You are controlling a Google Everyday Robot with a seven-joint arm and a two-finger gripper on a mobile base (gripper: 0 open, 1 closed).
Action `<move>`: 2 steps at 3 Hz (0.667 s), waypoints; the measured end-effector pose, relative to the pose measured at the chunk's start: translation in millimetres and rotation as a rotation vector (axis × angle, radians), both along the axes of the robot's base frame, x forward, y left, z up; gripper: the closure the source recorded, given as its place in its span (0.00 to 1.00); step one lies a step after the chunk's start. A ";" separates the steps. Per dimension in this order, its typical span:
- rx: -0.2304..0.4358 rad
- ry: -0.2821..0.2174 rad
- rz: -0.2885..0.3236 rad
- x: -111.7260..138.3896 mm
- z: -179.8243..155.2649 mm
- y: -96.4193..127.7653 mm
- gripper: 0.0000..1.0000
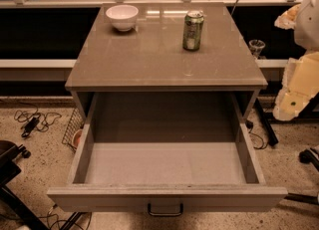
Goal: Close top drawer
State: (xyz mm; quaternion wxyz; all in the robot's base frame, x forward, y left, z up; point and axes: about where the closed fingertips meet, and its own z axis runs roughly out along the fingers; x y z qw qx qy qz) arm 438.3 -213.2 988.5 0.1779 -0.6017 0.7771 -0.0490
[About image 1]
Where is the black power adapter with cable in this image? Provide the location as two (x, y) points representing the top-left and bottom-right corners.
(14, 103), (62, 138)

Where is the black office chair base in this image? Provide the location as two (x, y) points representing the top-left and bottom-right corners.
(0, 139), (51, 230)

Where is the black drawer handle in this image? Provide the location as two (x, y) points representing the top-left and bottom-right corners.
(147, 203), (184, 217)

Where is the grey drawer cabinet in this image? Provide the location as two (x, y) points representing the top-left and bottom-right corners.
(66, 2), (267, 115)

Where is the black cable on floor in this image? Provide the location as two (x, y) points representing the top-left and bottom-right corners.
(39, 203), (93, 230)

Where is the wire mesh basket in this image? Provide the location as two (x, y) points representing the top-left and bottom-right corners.
(62, 109), (84, 151)

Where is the clear glass cup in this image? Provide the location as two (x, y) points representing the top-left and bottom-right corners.
(248, 39), (265, 58)

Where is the green soda can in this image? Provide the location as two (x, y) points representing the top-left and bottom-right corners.
(182, 10), (204, 51)

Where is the black chair leg with caster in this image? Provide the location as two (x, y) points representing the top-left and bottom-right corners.
(284, 147), (319, 206)

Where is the grey top drawer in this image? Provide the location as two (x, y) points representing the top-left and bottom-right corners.
(48, 92), (287, 213)

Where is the white ceramic bowl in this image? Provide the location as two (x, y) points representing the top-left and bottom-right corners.
(106, 5), (139, 32)

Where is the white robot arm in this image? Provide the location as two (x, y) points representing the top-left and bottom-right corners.
(273, 0), (319, 121)

